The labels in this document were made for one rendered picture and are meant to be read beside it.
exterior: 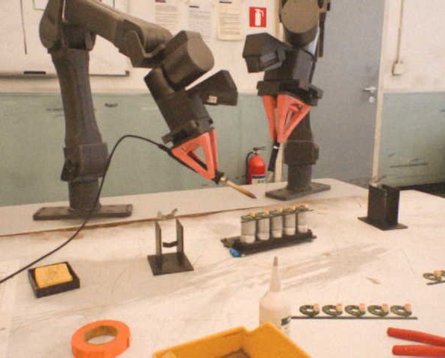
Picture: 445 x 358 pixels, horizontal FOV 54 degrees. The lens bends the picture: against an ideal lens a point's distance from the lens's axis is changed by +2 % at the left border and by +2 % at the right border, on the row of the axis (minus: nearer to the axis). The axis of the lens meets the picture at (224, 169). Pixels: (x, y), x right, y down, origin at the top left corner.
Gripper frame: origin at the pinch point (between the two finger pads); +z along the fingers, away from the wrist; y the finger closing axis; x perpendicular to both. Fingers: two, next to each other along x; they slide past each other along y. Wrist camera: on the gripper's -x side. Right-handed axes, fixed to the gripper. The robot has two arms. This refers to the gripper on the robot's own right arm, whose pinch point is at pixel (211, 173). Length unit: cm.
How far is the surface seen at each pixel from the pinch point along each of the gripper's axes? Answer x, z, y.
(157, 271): 9.3, 9.0, -14.6
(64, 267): 19.9, 1.9, -18.8
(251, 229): -3.0, 11.1, -3.6
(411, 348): -20.0, 24.4, -26.0
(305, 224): -9.6, 15.7, 4.3
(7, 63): 152, -116, 173
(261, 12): 4, -86, 284
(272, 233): -4.8, 13.9, 0.1
